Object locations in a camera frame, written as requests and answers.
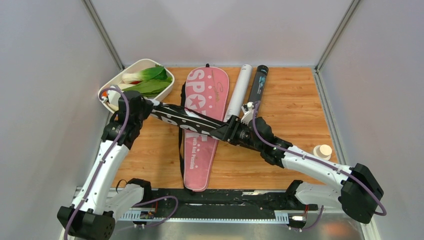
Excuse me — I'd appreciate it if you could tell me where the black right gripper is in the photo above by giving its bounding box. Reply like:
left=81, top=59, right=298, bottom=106
left=210, top=114, right=263, bottom=152

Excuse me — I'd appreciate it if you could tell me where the white shuttlecock tube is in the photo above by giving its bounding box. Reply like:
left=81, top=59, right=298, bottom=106
left=224, top=64, right=253, bottom=122

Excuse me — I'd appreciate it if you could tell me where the black racket cover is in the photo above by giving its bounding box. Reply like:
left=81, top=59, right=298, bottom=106
left=150, top=99, right=225, bottom=136

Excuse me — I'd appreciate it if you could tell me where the pink racket cover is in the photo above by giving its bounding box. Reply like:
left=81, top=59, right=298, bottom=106
left=178, top=65, right=229, bottom=192

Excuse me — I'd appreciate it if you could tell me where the black shuttlecock tube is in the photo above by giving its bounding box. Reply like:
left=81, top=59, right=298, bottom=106
left=247, top=65, right=269, bottom=103

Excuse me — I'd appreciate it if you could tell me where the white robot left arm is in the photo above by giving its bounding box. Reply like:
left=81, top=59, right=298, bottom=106
left=57, top=87, right=159, bottom=240

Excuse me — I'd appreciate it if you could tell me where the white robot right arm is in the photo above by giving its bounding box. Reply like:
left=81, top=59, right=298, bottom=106
left=210, top=116, right=387, bottom=224

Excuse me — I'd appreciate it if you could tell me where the green leafy vegetable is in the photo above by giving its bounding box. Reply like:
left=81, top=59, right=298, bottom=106
left=118, top=77, right=172, bottom=97

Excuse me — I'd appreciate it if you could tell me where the green bok choy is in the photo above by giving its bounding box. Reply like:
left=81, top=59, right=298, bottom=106
left=121, top=65, right=168, bottom=84

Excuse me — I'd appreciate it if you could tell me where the white rectangular tray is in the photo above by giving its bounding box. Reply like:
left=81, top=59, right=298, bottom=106
left=98, top=58, right=175, bottom=113

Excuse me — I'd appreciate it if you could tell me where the white tube cap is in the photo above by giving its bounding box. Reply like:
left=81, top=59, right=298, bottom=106
left=312, top=144, right=333, bottom=161

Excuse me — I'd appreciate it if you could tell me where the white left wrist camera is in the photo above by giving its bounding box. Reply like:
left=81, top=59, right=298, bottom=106
left=98, top=88, right=121, bottom=113

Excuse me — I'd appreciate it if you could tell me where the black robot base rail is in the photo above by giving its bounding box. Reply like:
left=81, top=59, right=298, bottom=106
left=139, top=188, right=318, bottom=221

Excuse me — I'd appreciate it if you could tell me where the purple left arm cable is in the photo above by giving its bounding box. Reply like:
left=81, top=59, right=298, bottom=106
left=63, top=87, right=179, bottom=240

